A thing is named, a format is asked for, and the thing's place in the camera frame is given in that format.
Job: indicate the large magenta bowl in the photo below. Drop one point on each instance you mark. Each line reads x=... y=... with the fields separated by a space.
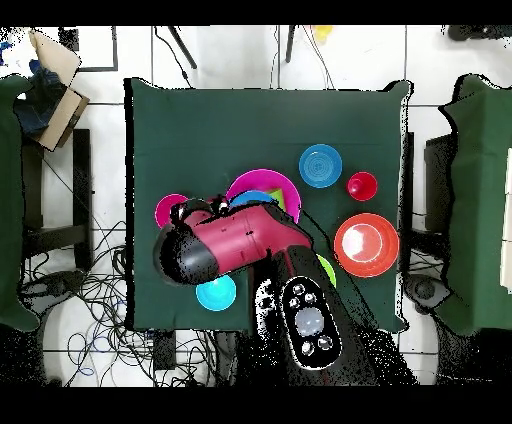
x=260 y=180

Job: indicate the cardboard box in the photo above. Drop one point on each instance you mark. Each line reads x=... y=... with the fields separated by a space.
x=60 y=116

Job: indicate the dark green tablecloth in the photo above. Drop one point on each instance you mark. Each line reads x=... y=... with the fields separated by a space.
x=272 y=116

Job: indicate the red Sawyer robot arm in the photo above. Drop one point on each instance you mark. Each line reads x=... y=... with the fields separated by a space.
x=240 y=236

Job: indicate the grey robot base foot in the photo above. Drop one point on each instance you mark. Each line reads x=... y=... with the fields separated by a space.
x=426 y=290
x=52 y=286

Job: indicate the small ribbed light blue bowl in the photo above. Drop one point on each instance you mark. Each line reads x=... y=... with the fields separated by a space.
x=218 y=296

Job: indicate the small crimson bowl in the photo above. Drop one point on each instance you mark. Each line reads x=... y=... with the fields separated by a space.
x=164 y=210

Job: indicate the red cup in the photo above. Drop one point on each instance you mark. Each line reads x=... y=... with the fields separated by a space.
x=362 y=186

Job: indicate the green cloth side table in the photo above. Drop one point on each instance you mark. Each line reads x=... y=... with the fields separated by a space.
x=10 y=200
x=480 y=200

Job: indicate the dark blue cloth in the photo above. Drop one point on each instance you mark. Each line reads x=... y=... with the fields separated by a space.
x=40 y=100

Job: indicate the yellow object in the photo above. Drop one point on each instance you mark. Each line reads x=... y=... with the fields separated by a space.
x=322 y=32

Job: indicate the green bowl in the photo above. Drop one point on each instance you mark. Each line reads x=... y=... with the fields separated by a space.
x=328 y=270

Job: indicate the black square frame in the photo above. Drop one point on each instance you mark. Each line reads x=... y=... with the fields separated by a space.
x=115 y=48

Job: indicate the orange bowl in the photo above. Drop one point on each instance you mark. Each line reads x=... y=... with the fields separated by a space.
x=366 y=244

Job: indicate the black box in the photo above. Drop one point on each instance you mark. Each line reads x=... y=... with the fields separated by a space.
x=438 y=180

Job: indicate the black stool frame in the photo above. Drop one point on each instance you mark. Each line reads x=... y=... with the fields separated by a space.
x=82 y=180

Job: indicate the blue straight-sided bowl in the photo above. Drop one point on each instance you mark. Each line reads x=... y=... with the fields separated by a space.
x=320 y=165

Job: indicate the large blue bowl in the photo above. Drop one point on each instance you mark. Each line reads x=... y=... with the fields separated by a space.
x=252 y=198

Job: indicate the black tripod leg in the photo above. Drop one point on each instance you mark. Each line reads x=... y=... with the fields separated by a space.
x=289 y=44
x=182 y=46

